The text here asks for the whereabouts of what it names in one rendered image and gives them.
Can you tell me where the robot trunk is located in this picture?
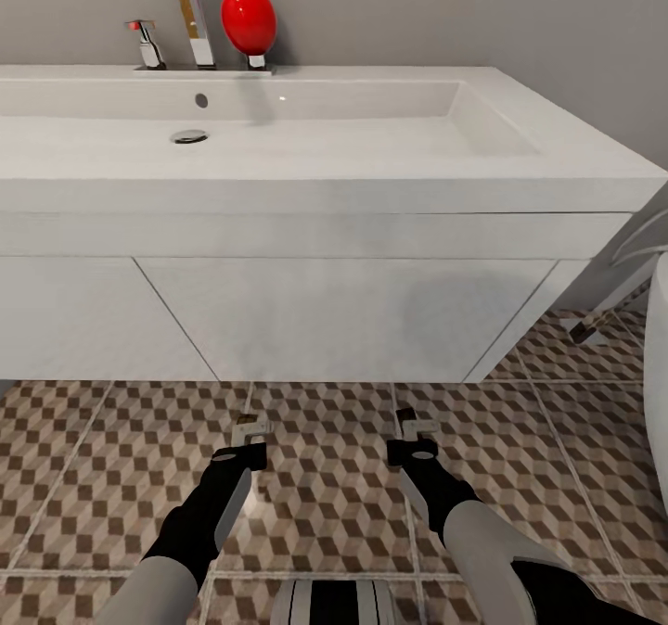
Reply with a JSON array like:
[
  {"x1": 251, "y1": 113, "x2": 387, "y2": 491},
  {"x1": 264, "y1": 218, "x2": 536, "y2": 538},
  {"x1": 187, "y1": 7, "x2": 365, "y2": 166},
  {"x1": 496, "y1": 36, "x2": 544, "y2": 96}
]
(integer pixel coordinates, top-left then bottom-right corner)
[{"x1": 270, "y1": 580, "x2": 398, "y2": 625}]

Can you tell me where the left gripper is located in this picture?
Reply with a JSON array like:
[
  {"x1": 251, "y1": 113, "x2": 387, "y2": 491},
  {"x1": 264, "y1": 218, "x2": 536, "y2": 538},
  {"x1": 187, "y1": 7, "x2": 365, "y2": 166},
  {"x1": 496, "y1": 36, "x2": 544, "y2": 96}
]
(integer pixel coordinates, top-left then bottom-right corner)
[{"x1": 214, "y1": 442, "x2": 267, "y2": 471}]

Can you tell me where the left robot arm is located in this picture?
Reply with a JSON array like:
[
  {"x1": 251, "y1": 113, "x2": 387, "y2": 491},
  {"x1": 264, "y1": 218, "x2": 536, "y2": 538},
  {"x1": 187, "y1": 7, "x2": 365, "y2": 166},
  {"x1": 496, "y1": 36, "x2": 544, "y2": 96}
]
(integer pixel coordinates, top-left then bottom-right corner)
[{"x1": 91, "y1": 421, "x2": 274, "y2": 625}]

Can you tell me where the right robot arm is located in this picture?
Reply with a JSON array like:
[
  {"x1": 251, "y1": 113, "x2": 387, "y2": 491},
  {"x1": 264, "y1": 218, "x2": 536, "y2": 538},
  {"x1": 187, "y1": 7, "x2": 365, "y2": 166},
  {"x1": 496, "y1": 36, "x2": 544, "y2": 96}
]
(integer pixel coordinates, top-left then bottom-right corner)
[{"x1": 386, "y1": 420, "x2": 661, "y2": 625}]

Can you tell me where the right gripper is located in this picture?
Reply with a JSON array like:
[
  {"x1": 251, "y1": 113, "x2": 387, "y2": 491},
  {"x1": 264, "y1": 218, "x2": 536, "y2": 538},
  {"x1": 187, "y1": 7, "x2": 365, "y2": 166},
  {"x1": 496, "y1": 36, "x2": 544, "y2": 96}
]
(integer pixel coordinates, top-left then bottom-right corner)
[{"x1": 386, "y1": 437, "x2": 436, "y2": 466}]

